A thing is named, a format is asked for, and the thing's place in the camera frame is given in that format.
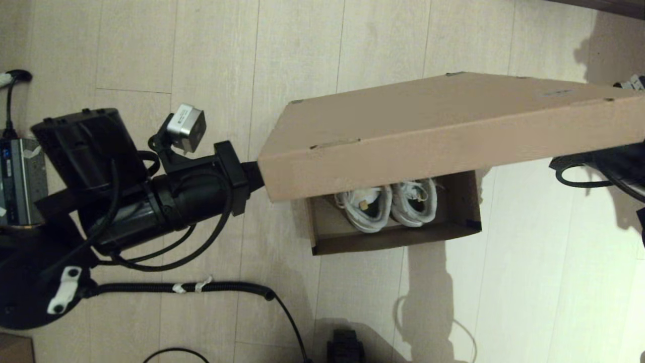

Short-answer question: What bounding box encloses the white lace-up sneaker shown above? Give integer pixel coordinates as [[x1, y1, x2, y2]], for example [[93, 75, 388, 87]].
[[391, 177, 439, 228], [334, 186, 394, 234]]

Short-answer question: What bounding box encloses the brown cardboard shoe box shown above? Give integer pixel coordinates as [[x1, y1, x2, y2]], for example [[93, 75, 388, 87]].
[[257, 71, 645, 256]]

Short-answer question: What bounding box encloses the grey power supply box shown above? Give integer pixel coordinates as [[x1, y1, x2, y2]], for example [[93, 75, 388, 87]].
[[0, 137, 50, 227]]

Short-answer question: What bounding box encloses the small brown cardboard box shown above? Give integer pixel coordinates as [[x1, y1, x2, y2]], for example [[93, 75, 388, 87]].
[[0, 333, 35, 363]]

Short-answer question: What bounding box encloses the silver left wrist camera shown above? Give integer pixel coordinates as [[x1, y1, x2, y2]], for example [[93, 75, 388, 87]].
[[165, 104, 207, 153]]

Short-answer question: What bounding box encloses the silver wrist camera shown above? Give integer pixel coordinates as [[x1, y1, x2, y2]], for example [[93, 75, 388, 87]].
[[165, 104, 207, 153], [612, 74, 645, 92]]

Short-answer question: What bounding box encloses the black corrugated cable conduit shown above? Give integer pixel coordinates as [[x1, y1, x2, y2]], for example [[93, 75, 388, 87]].
[[90, 281, 312, 363]]

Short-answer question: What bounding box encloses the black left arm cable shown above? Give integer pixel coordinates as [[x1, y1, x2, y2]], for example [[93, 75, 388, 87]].
[[81, 159, 237, 273]]

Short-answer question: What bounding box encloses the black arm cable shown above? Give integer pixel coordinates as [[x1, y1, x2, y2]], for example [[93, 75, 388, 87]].
[[554, 164, 618, 189], [81, 159, 237, 273]]

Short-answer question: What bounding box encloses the thin black looped cable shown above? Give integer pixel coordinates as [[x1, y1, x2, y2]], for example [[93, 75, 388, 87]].
[[143, 347, 210, 363]]

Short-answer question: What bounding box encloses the black plug with cable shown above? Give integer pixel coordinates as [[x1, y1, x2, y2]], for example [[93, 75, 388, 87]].
[[0, 70, 33, 139]]

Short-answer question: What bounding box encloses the thin white floor cable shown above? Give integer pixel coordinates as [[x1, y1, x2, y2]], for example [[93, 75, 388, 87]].
[[395, 295, 478, 363]]

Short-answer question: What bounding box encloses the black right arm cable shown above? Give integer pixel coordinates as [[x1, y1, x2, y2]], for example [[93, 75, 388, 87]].
[[554, 164, 618, 189]]

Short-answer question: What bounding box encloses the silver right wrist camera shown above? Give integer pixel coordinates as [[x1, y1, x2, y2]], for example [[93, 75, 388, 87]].
[[612, 74, 645, 92]]

